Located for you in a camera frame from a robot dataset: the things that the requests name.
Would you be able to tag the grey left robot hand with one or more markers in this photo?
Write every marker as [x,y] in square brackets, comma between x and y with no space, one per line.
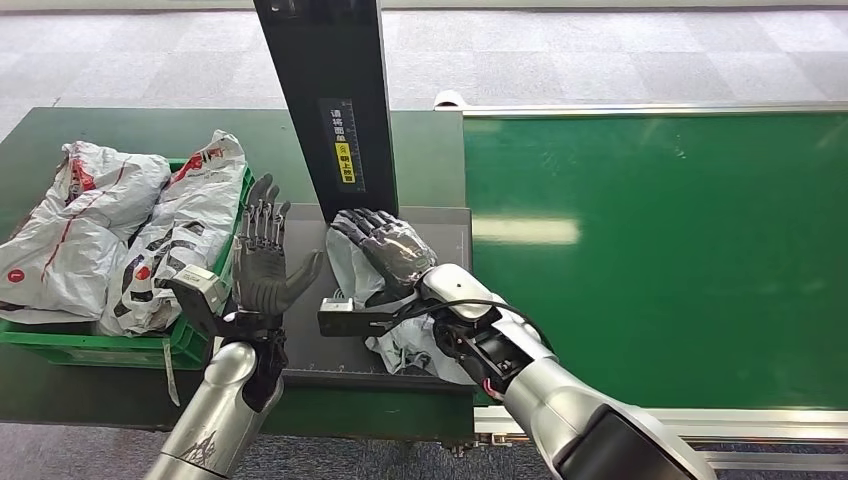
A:
[262,278]

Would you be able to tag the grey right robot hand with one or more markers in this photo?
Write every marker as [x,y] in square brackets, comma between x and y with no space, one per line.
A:
[394,255]

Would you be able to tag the grey plastic mailer package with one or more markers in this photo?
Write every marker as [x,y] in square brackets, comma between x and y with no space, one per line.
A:
[351,268]

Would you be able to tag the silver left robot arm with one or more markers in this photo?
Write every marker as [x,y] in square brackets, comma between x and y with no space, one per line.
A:
[218,411]

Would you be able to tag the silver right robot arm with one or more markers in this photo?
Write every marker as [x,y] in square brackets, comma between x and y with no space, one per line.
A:
[563,411]

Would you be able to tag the white package with black print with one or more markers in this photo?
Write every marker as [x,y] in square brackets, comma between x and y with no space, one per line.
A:
[179,225]

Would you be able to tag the white package with red stripe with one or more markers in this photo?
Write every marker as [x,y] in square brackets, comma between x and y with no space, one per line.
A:
[86,225]

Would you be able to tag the green conveyor belt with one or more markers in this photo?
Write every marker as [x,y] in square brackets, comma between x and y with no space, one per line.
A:
[662,252]

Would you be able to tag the black scanner platform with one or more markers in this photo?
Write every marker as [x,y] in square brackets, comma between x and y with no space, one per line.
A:
[444,232]

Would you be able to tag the green plastic crate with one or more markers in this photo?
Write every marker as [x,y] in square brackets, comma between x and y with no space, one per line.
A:
[199,338]

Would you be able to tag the black and yellow column label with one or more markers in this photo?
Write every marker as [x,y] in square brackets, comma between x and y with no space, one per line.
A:
[342,149]

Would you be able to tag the dark green table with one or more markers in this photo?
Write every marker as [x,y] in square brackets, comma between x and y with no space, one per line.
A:
[199,126]

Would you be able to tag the black scanner column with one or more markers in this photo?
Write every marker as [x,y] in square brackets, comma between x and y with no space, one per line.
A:
[324,60]

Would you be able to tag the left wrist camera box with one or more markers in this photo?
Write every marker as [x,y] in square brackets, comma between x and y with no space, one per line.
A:
[199,288]

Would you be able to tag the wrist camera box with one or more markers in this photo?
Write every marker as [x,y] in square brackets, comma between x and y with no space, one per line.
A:
[351,319]
[199,288]

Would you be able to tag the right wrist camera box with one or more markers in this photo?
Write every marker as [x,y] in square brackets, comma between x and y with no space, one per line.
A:
[351,319]

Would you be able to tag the metal conveyor bracket with bolts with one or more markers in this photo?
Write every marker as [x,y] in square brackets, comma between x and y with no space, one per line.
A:
[480,442]

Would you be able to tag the thin aluminium conveyor rail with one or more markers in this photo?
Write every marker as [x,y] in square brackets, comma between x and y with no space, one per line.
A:
[662,108]

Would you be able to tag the wide aluminium conveyor rail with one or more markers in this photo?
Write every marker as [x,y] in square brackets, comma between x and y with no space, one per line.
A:
[782,424]

